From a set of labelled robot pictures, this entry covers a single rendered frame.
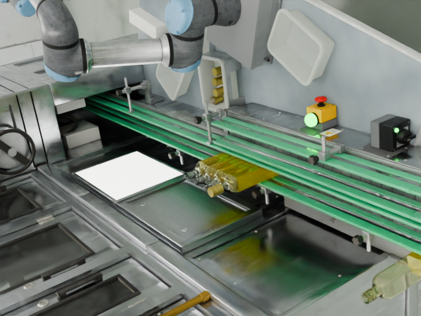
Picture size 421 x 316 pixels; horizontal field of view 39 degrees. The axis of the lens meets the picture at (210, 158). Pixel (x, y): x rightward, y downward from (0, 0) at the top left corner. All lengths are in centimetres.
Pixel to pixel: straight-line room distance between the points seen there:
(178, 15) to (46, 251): 93
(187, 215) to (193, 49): 58
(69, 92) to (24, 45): 284
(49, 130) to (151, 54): 96
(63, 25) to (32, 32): 375
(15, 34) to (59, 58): 368
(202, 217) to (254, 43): 63
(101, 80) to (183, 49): 94
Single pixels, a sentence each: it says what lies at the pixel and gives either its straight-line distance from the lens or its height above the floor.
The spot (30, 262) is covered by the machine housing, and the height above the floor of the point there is 170.
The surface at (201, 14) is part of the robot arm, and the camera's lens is 199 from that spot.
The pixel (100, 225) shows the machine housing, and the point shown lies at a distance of 220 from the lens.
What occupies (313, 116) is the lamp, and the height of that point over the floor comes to 84.
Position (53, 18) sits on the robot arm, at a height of 144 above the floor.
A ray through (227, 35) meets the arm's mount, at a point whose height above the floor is 85.
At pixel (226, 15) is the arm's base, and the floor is 91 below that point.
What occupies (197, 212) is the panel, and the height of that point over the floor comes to 114.
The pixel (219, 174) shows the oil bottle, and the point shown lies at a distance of 202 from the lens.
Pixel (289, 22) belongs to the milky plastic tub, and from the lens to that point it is 202.
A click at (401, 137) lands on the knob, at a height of 82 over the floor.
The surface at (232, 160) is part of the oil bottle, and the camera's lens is 211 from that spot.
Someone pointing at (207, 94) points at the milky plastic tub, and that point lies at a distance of 243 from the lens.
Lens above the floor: 210
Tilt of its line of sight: 30 degrees down
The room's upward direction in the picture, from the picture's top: 111 degrees counter-clockwise
